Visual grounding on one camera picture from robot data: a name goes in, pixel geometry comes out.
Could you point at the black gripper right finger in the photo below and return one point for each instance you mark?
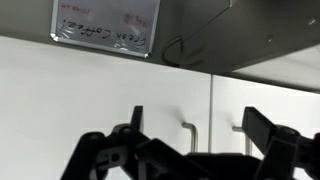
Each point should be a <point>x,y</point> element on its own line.
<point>283,156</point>

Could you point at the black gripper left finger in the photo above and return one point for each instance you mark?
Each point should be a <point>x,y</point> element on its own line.
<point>83,156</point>

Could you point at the white cupboard door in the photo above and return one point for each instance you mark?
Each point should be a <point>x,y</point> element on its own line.
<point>100,100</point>
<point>266,103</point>

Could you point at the steel commercial coffee machine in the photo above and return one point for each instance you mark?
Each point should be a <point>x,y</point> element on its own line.
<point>260,26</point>

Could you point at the whiteboard sign silver frame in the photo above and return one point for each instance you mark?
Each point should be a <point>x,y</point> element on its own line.
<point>106,23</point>

